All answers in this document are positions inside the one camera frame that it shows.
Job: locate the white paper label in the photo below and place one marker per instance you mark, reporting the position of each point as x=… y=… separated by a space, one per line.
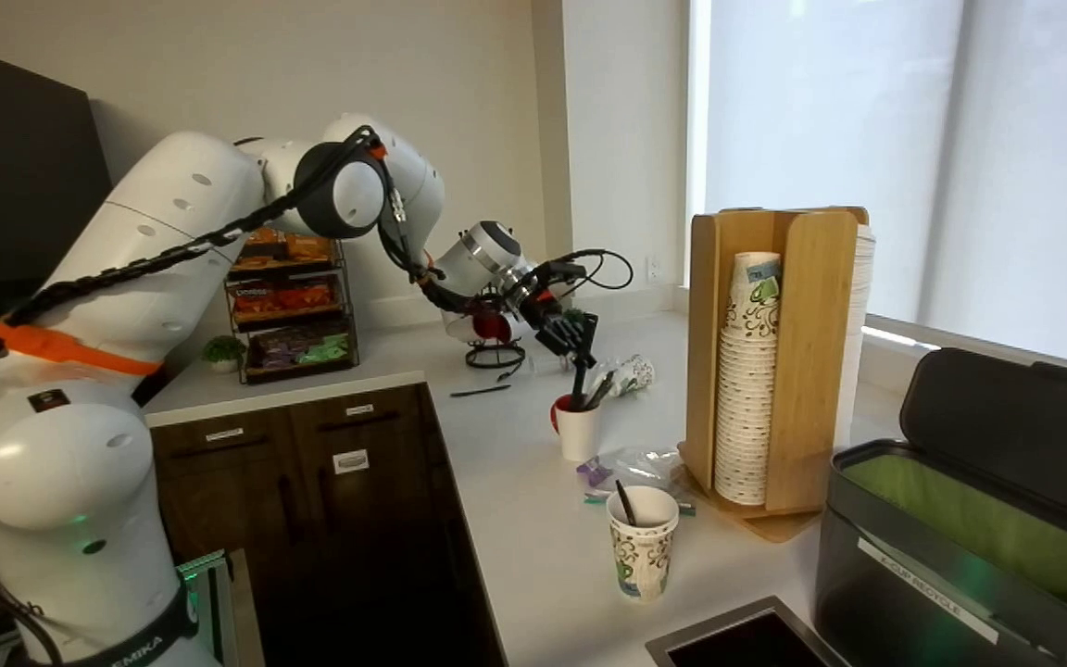
x=349 y=460

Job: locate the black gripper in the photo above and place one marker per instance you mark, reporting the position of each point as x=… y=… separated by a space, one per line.
x=569 y=328

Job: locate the black snack rack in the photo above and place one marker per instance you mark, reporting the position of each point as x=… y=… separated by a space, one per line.
x=292 y=320

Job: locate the wooden cup dispenser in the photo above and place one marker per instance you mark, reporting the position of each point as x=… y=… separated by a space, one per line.
x=814 y=359

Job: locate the black stir stick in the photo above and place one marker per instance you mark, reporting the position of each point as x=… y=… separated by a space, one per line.
x=622 y=502

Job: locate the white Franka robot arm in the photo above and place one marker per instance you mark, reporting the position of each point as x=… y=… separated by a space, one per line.
x=52 y=470

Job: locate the small green potted plant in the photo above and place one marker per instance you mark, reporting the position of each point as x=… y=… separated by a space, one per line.
x=222 y=355

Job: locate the patterned paper cup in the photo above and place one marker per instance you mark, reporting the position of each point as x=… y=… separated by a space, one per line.
x=643 y=558

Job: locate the stack of patterned paper cups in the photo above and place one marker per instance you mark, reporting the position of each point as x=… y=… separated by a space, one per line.
x=746 y=393

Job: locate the red and white mug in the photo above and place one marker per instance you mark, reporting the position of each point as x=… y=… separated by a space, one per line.
x=574 y=437

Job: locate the thin dark stirrer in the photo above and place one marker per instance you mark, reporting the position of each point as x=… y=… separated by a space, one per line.
x=480 y=392

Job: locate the purple wrapper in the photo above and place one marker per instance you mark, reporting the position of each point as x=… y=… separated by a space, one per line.
x=594 y=472

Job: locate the dark brown wooden cabinet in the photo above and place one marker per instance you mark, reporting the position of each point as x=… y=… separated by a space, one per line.
x=249 y=496

